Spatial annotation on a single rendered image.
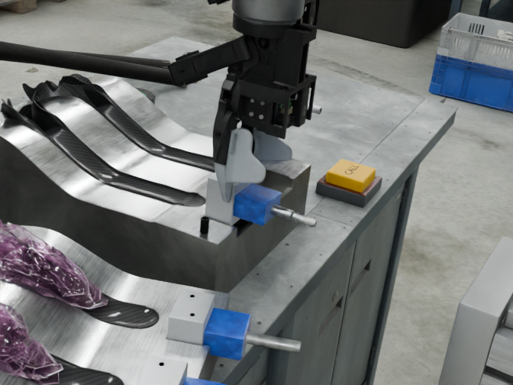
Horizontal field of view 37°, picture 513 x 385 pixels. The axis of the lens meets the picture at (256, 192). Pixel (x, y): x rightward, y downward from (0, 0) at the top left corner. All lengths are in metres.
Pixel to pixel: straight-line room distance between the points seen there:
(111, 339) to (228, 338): 0.11
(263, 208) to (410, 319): 1.51
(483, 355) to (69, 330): 0.39
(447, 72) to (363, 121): 2.67
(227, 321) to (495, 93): 3.43
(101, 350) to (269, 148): 0.31
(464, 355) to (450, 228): 2.21
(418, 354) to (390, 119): 0.89
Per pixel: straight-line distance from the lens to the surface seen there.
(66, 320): 0.78
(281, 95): 0.79
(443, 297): 2.47
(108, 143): 1.06
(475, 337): 0.65
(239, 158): 0.84
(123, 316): 0.81
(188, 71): 0.86
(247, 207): 0.88
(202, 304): 0.78
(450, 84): 4.15
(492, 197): 3.17
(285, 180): 1.03
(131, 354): 0.76
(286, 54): 0.80
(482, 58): 4.09
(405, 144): 1.41
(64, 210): 0.98
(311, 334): 1.33
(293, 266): 1.00
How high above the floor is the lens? 1.34
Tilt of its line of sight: 28 degrees down
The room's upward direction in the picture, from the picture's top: 6 degrees clockwise
